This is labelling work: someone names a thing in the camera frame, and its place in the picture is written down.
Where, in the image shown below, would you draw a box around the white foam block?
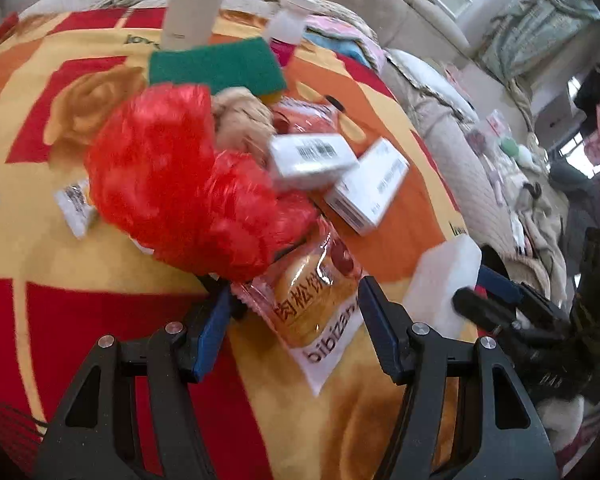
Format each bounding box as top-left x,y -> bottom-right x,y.
402,235 -> 482,338

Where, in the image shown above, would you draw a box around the red plastic bag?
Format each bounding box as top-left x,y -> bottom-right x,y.
85,82 -> 323,283

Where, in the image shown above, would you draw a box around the pale green curtain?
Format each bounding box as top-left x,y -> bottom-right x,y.
480,0 -> 600,81

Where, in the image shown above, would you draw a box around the green and yellow sponge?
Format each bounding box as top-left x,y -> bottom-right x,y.
147,36 -> 287,103

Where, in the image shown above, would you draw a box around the white thermos flask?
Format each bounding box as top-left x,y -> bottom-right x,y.
161,0 -> 238,53

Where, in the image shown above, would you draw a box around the beige quilted bedspread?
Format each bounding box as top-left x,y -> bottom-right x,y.
380,50 -> 571,271

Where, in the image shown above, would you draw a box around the yellow snack packet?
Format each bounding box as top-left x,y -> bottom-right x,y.
230,215 -> 368,396

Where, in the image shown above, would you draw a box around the folded pink blue blankets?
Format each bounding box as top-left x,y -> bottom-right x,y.
302,12 -> 386,68

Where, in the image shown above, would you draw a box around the pink clear plastic wrapper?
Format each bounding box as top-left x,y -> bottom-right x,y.
270,97 -> 343,136

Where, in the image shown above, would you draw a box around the small white sachet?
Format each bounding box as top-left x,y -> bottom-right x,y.
54,180 -> 98,240

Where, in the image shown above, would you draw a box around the white pillow gold trim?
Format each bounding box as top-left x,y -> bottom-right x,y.
385,47 -> 481,126

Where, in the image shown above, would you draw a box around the green white plush toy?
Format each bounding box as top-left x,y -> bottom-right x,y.
500,137 -> 546,168

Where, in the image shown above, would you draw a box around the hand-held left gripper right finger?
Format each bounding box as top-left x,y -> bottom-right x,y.
357,276 -> 556,480

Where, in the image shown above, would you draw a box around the white pill bottle pink label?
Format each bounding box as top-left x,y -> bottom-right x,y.
265,0 -> 323,68

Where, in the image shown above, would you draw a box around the white flat medicine box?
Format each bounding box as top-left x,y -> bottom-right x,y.
325,137 -> 411,237

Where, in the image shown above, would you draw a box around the beige knotted cloth ball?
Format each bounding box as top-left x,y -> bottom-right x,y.
212,87 -> 278,161

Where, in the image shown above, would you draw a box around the red orange printed blanket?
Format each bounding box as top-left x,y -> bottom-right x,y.
0,7 -> 481,480

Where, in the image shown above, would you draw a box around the white barcode medicine box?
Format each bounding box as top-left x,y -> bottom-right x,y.
267,132 -> 360,192

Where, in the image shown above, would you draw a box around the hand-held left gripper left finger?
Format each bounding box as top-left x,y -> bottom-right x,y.
32,285 -> 233,480

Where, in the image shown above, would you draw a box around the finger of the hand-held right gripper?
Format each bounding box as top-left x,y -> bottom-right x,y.
477,244 -> 531,311
452,286 -> 526,333

